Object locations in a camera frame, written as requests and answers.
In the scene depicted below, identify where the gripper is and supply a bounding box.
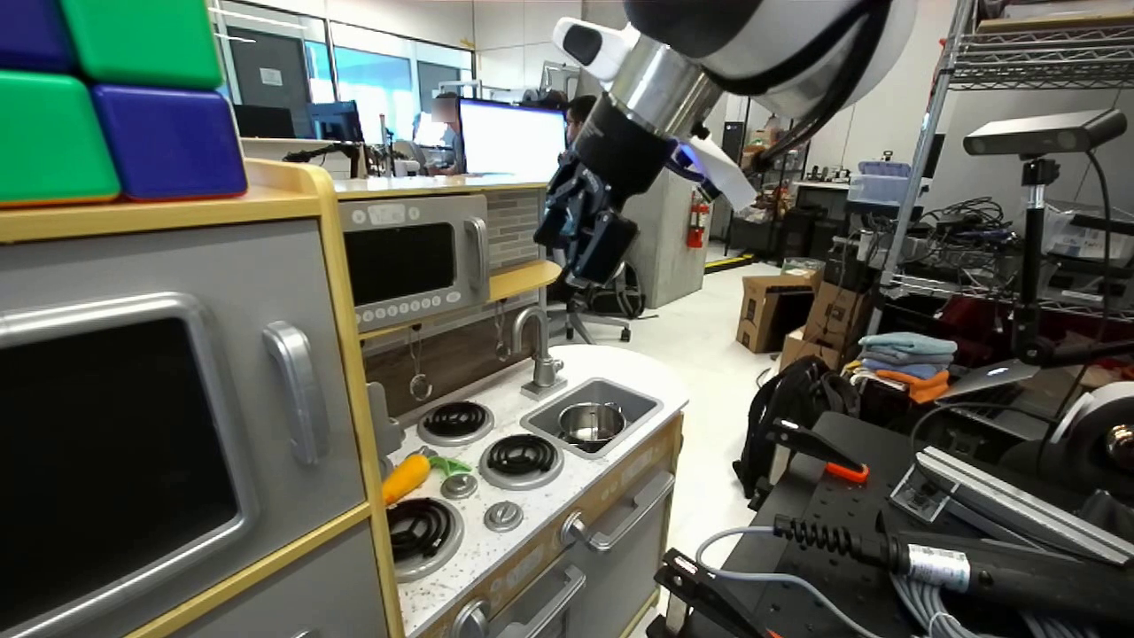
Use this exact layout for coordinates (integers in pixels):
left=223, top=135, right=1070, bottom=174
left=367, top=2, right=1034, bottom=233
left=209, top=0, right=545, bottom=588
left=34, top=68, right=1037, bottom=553
left=533, top=92, right=703, bottom=290

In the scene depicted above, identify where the toy kitchen tap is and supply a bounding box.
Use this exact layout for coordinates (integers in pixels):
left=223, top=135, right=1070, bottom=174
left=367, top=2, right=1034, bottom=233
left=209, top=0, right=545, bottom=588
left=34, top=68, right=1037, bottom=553
left=511, top=306, right=569, bottom=401

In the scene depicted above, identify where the toy kitchen sink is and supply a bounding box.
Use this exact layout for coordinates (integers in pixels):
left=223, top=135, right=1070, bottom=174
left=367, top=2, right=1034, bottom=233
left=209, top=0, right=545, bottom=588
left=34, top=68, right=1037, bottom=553
left=520, top=377, right=664, bottom=460

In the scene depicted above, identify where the steel pot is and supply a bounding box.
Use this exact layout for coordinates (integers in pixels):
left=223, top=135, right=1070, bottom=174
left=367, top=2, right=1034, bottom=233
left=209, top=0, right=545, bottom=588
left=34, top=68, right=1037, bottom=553
left=557, top=401, right=627, bottom=447

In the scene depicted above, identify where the carrot plush toy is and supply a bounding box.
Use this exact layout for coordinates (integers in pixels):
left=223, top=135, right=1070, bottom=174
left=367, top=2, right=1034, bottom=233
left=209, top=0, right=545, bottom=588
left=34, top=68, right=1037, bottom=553
left=382, top=447, right=474, bottom=507

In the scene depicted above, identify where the toy kitchen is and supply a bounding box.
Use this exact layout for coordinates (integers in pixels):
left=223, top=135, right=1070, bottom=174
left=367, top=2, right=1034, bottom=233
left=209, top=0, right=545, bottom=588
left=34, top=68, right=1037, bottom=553
left=0, top=159, right=690, bottom=638

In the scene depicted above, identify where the blue toy block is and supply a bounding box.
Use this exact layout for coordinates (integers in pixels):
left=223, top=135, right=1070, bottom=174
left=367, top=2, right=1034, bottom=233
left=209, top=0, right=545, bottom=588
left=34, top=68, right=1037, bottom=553
left=0, top=0, right=77, bottom=74
left=90, top=83, right=250, bottom=202

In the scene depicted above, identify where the green toy block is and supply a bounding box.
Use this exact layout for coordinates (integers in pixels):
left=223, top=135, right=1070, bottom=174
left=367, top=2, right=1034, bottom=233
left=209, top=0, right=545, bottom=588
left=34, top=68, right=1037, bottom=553
left=0, top=70, right=122, bottom=208
left=59, top=0, right=225, bottom=90

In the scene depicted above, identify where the office chair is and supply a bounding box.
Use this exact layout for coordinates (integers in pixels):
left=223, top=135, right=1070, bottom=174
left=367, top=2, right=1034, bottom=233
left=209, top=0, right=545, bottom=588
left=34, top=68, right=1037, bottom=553
left=548, top=261, right=647, bottom=346

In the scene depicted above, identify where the person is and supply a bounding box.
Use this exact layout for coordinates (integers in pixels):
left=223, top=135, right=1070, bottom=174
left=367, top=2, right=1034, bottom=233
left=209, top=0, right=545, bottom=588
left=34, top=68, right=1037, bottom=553
left=562, top=94, right=600, bottom=150
left=429, top=92, right=467, bottom=175

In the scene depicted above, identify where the monitor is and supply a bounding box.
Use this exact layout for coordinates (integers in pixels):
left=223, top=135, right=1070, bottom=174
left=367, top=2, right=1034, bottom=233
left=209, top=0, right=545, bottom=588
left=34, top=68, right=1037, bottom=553
left=457, top=97, right=569, bottom=176

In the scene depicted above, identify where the fire extinguisher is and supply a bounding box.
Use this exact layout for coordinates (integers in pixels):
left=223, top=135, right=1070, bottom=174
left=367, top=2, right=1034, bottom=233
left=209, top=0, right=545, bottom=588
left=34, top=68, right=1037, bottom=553
left=687, top=190, right=712, bottom=250

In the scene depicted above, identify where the hanging metal utensil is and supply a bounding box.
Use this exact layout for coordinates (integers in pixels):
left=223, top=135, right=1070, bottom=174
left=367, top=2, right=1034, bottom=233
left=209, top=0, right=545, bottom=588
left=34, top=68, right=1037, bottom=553
left=493, top=300, right=517, bottom=362
left=407, top=323, right=434, bottom=403

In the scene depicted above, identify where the microwave door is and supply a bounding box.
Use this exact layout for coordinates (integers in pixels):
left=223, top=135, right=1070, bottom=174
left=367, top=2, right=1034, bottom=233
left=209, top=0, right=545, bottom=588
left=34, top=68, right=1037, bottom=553
left=339, top=195, right=491, bottom=334

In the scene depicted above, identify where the stack of cardboard boxes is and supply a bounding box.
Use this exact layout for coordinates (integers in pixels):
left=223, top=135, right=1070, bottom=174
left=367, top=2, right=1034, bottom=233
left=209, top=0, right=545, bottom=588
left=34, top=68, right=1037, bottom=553
left=734, top=273, right=878, bottom=371

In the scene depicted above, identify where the burner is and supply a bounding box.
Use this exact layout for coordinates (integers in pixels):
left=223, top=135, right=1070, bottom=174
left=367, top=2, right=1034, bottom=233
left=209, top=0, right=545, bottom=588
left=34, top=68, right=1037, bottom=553
left=386, top=496, right=465, bottom=584
left=416, top=400, right=496, bottom=447
left=478, top=433, right=565, bottom=492

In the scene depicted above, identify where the black backpack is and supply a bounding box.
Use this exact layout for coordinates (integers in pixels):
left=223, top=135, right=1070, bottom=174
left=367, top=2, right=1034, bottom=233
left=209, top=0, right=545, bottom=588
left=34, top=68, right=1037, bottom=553
left=733, top=355, right=862, bottom=503

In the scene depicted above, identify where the clear plastic bin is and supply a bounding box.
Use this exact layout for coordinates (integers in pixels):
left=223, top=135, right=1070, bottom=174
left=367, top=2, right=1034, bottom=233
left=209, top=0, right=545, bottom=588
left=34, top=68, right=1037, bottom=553
left=847, top=160, right=933, bottom=208

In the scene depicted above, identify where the black clamp orange tip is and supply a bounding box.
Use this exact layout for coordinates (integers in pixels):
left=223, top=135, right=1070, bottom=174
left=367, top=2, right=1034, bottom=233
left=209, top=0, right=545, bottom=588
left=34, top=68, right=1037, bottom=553
left=765, top=416, right=872, bottom=486
left=653, top=547, right=784, bottom=638

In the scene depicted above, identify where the lower cabinet door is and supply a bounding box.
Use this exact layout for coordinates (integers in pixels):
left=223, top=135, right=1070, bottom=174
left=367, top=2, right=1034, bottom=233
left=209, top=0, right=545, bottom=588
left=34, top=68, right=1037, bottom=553
left=563, top=443, right=683, bottom=638

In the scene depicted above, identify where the stack of folded cloths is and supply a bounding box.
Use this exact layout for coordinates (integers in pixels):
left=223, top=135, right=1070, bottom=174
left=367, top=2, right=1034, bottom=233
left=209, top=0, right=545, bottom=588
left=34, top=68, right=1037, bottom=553
left=856, top=331, right=959, bottom=406

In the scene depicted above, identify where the laptop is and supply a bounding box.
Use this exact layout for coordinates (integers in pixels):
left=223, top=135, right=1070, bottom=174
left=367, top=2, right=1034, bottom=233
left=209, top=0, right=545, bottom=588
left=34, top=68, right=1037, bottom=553
left=934, top=358, right=1044, bottom=401

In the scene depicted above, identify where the large grey oven door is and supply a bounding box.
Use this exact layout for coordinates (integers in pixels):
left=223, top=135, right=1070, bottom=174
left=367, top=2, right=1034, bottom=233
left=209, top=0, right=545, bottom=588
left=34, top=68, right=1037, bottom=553
left=0, top=220, right=371, bottom=638

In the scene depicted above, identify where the microwave door handle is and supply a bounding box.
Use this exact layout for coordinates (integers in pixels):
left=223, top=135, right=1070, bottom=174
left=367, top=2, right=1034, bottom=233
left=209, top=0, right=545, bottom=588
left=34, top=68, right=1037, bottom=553
left=464, top=217, right=491, bottom=299

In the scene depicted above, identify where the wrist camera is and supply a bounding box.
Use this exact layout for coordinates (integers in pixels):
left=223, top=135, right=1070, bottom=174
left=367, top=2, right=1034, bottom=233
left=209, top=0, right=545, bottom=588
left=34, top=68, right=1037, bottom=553
left=670, top=133, right=759, bottom=213

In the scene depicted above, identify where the lower cabinet door handle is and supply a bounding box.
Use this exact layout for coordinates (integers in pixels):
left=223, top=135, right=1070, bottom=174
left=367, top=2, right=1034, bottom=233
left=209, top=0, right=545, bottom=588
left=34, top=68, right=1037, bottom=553
left=560, top=471, right=677, bottom=554

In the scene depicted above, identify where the large oven door handle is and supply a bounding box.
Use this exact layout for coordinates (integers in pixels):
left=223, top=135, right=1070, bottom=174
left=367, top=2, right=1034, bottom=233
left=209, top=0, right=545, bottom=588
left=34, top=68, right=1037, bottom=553
left=262, top=320, right=331, bottom=469

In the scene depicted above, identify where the drawer handle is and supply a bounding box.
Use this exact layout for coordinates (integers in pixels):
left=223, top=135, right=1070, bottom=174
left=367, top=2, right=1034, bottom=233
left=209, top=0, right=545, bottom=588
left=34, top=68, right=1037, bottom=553
left=448, top=567, right=587, bottom=638

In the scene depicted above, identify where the grey cable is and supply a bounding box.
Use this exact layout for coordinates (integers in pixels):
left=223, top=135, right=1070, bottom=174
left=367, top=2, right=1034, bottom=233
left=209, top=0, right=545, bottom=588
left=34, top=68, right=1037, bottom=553
left=695, top=526, right=889, bottom=638

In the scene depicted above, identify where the wire shelf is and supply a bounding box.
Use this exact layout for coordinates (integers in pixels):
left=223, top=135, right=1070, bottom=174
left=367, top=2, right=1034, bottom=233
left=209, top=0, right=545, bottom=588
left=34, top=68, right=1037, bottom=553
left=864, top=0, right=1134, bottom=342

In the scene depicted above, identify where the camera on mount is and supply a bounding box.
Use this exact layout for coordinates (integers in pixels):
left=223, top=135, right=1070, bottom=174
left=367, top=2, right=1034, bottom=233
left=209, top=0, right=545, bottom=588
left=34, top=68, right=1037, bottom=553
left=962, top=108, right=1130, bottom=366

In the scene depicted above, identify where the aluminium rail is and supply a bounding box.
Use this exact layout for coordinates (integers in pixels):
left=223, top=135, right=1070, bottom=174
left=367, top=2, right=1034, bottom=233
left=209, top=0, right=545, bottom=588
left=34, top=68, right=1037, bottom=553
left=889, top=445, right=1134, bottom=569

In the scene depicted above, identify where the black cable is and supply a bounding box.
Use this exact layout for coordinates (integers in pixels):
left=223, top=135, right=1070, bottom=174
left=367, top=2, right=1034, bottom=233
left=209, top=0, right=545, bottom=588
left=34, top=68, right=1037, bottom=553
left=773, top=514, right=1134, bottom=626

